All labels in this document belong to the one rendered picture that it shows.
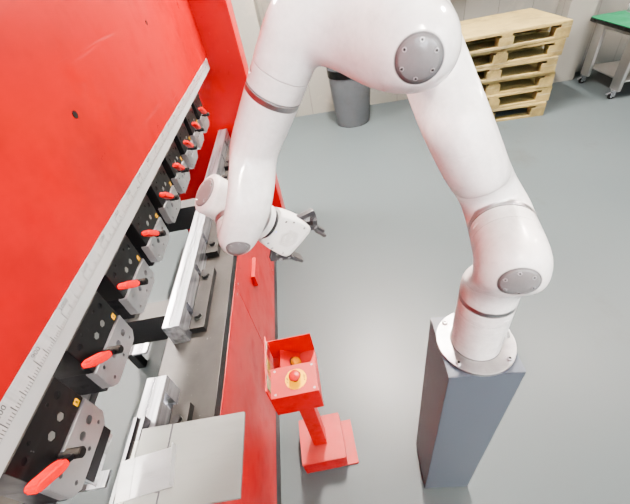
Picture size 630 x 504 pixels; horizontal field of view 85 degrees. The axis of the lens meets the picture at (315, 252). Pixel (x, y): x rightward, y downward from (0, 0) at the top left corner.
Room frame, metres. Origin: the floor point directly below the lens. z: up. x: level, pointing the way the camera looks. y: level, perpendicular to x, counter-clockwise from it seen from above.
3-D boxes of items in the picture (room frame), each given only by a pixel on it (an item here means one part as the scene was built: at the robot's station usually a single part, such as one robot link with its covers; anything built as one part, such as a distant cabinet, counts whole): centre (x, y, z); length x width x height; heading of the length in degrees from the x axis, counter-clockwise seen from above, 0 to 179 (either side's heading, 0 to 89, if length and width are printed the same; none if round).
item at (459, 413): (0.45, -0.36, 0.50); 0.18 x 0.18 x 1.00; 82
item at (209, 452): (0.31, 0.39, 1.00); 0.26 x 0.18 x 0.01; 88
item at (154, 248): (0.90, 0.51, 1.26); 0.15 x 0.09 x 0.17; 178
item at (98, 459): (0.32, 0.54, 1.13); 0.10 x 0.02 x 0.10; 178
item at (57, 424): (0.30, 0.54, 1.26); 0.15 x 0.09 x 0.17; 178
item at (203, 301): (0.92, 0.45, 0.89); 0.30 x 0.05 x 0.03; 178
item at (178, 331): (1.58, 0.48, 0.92); 1.68 x 0.06 x 0.10; 178
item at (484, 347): (0.45, -0.36, 1.09); 0.19 x 0.19 x 0.18
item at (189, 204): (1.69, 0.86, 0.81); 0.64 x 0.08 x 0.14; 88
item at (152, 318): (0.94, 0.89, 0.81); 0.64 x 0.08 x 0.14; 88
